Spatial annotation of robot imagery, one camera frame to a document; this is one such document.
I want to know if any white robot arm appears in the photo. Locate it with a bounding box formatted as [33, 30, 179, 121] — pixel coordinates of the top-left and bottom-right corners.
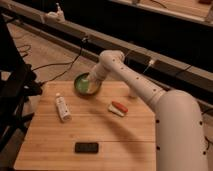
[81, 50, 208, 171]

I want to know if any black camera tripod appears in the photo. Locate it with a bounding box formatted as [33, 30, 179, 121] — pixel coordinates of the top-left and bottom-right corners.
[0, 14, 44, 154]

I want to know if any green ceramic bowl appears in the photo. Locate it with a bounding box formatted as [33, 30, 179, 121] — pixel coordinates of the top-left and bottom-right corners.
[74, 73, 101, 96]

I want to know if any white cable on rail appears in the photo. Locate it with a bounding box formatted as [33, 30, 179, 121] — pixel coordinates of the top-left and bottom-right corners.
[124, 49, 155, 75]

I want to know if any white plastic bottle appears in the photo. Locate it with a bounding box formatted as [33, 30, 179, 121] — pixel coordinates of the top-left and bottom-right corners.
[55, 93, 71, 122]

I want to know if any white object on rail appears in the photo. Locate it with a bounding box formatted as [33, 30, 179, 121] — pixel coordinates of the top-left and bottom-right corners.
[45, 3, 65, 22]

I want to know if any black remote control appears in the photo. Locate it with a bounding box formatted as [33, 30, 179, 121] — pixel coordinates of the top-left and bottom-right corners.
[75, 142, 99, 153]

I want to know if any long metal rail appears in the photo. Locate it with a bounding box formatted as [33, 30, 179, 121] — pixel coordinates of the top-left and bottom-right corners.
[0, 0, 213, 103]

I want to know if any black floor cable left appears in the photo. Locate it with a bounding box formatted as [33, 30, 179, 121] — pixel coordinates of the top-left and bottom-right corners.
[16, 37, 88, 84]

